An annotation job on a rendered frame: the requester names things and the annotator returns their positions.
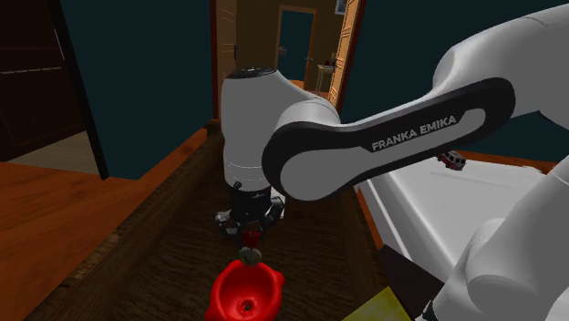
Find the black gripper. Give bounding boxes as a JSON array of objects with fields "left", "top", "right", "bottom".
[{"left": 215, "top": 184, "right": 286, "bottom": 238}]

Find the dark red small object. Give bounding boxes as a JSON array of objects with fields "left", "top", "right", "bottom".
[{"left": 241, "top": 229, "right": 263, "bottom": 249}]

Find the grey rounded lump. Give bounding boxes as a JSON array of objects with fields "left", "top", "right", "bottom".
[{"left": 238, "top": 246, "right": 264, "bottom": 267}]

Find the red lobed bowl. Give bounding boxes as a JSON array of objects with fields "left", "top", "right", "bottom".
[{"left": 204, "top": 259, "right": 286, "bottom": 321}]

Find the dark wooden table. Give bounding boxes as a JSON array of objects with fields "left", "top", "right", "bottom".
[{"left": 24, "top": 119, "right": 388, "bottom": 321}]

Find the small pale side table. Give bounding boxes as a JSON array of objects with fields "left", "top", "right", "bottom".
[{"left": 316, "top": 63, "right": 337, "bottom": 94}]

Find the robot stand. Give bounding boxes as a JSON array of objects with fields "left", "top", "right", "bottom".
[{"left": 341, "top": 243, "right": 447, "bottom": 321}]

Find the wooden panelled door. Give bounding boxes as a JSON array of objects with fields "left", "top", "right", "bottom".
[
  {"left": 214, "top": 0, "right": 239, "bottom": 122},
  {"left": 326, "top": 0, "right": 368, "bottom": 113}
]

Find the white rectangular furniture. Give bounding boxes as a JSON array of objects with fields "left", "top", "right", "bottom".
[{"left": 354, "top": 155, "right": 549, "bottom": 284}]

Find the red and white toy van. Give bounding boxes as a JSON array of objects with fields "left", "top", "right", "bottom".
[{"left": 436, "top": 150, "right": 469, "bottom": 172}]

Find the dark brown door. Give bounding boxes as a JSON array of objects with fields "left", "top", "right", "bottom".
[{"left": 0, "top": 0, "right": 110, "bottom": 181}]

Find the dark door with wooden frame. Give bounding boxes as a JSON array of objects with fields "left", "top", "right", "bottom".
[{"left": 274, "top": 5, "right": 318, "bottom": 84}]

